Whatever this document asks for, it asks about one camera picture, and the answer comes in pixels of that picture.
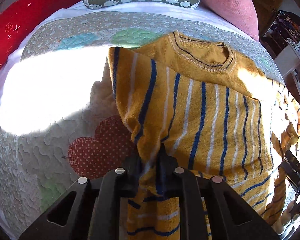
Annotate pink corduroy pillow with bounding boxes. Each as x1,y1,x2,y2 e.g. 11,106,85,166
203,0,259,41

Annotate yellow striped knit sweater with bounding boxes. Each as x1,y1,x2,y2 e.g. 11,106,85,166
108,31,300,239

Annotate red star pattern pillow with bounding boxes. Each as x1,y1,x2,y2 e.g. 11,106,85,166
0,0,80,69

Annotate white gloved right hand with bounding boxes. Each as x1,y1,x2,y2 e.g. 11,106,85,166
273,194,300,237

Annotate white shelf cabinet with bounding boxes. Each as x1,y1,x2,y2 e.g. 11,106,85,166
260,10,300,104

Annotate quilted heart pattern bedspread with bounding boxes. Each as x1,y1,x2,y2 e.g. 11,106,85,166
0,11,285,235

